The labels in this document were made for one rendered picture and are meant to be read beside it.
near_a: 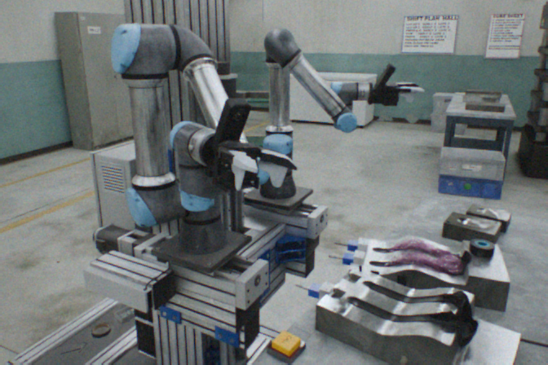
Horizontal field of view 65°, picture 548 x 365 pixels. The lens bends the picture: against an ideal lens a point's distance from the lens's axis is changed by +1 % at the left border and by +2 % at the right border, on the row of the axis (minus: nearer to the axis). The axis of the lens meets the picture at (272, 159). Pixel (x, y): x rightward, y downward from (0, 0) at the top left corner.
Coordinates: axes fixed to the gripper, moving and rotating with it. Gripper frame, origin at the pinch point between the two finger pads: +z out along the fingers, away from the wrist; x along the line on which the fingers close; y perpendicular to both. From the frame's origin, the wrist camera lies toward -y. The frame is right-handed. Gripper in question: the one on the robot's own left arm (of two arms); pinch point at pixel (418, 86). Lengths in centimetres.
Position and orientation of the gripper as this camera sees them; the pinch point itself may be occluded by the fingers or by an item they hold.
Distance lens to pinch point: 183.7
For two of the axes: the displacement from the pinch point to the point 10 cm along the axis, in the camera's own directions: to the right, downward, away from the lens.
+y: 0.1, 9.1, 4.1
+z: 10.0, 0.2, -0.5
